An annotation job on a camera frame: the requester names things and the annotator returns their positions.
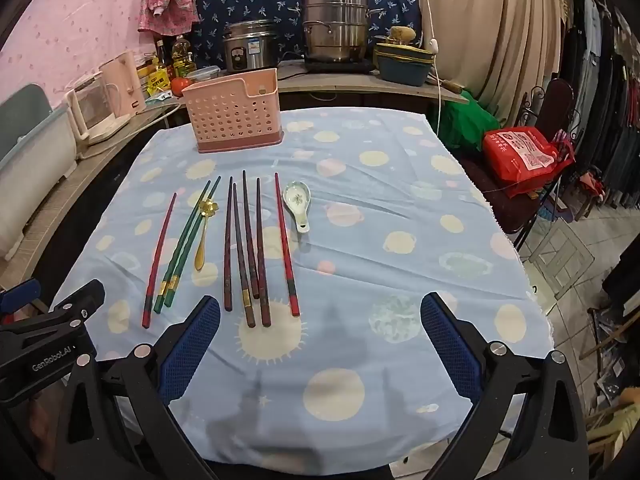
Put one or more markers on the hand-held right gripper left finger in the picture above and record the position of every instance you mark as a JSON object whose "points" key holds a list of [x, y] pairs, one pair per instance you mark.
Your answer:
{"points": [[190, 355]]}

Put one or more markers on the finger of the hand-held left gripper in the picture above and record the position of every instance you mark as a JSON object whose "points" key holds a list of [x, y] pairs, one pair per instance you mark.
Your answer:
{"points": [[20, 296], [80, 297]]}

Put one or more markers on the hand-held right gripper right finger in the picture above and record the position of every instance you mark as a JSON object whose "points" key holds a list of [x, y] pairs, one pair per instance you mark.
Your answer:
{"points": [[450, 350]]}

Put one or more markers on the red chopstick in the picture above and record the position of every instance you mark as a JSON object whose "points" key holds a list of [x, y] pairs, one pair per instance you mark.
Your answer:
{"points": [[285, 245], [159, 262]]}

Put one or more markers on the green chopstick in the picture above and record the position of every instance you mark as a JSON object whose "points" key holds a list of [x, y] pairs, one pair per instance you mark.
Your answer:
{"points": [[183, 247], [194, 240]]}

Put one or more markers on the dark brown chopstick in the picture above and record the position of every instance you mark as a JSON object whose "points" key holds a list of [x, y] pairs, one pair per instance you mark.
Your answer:
{"points": [[250, 235], [261, 255], [228, 260], [241, 255]]}

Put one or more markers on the pink perforated utensil holder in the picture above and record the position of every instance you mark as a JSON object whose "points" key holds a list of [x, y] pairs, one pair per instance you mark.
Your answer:
{"points": [[230, 115]]}

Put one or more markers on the gold flower-head spoon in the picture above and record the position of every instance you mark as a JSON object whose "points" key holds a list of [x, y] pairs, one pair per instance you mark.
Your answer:
{"points": [[201, 260]]}

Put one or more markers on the blue dotted tablecloth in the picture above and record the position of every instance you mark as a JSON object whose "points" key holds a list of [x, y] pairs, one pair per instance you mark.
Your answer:
{"points": [[375, 240]]}

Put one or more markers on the white plastic dish cabinet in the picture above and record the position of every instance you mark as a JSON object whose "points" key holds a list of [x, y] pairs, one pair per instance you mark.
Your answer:
{"points": [[35, 160]]}

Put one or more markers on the white glass kettle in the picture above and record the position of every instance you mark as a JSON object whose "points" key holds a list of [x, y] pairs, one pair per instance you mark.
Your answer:
{"points": [[95, 110]]}

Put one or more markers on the white ceramic soup spoon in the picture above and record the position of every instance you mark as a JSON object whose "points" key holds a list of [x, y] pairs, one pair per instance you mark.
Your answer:
{"points": [[296, 197]]}

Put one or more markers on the red plastic bag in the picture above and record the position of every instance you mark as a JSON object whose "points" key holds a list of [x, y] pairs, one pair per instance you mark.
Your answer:
{"points": [[520, 155]]}

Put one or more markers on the pink electric kettle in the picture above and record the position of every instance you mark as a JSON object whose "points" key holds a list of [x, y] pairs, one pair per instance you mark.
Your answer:
{"points": [[122, 85]]}

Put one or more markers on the blue white packet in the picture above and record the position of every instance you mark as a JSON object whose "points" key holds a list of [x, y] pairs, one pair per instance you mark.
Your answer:
{"points": [[160, 95]]}

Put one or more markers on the green plastic bag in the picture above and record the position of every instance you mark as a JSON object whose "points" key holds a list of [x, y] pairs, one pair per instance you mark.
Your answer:
{"points": [[467, 120]]}

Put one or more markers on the red tomato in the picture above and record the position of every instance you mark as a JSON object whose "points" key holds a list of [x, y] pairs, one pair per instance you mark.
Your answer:
{"points": [[180, 86]]}

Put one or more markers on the clear food container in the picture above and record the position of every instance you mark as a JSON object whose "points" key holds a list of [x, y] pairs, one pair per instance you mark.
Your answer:
{"points": [[205, 74]]}

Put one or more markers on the dark sauce bottle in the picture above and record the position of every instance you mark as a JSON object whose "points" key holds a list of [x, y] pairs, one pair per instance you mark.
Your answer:
{"points": [[161, 52]]}

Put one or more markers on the yellow cooking oil bottle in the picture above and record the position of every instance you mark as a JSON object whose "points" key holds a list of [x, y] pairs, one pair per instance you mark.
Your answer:
{"points": [[181, 55]]}

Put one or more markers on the dark metal chair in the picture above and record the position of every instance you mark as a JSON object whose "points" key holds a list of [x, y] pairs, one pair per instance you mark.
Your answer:
{"points": [[557, 100]]}

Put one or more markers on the row of hanging clothes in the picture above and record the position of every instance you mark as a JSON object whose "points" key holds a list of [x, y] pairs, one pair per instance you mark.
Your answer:
{"points": [[605, 110]]}

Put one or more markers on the stacked teal and yellow pots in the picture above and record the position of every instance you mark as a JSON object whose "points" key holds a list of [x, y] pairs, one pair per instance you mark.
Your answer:
{"points": [[400, 67]]}

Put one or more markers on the steel rice cooker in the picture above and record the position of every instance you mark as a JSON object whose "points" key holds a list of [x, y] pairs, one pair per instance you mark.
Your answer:
{"points": [[250, 50]]}

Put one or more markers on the black induction cooker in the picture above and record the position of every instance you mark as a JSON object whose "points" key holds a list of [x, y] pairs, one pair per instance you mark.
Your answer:
{"points": [[340, 66]]}

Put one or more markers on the beige curtain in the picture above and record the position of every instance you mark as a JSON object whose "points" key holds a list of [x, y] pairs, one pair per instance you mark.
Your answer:
{"points": [[500, 35]]}

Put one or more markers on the tan lumpy object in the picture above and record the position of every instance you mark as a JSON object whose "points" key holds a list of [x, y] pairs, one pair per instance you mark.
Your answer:
{"points": [[402, 34]]}

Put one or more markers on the steel steamer pot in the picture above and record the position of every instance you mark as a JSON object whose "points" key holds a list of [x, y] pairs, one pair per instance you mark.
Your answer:
{"points": [[335, 25]]}

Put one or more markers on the blue leaf-print cloth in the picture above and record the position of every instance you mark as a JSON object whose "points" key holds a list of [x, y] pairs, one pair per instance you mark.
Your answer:
{"points": [[260, 0]]}

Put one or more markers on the pink dotted wall sheet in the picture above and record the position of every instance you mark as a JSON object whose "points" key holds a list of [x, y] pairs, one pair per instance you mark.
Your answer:
{"points": [[75, 20]]}

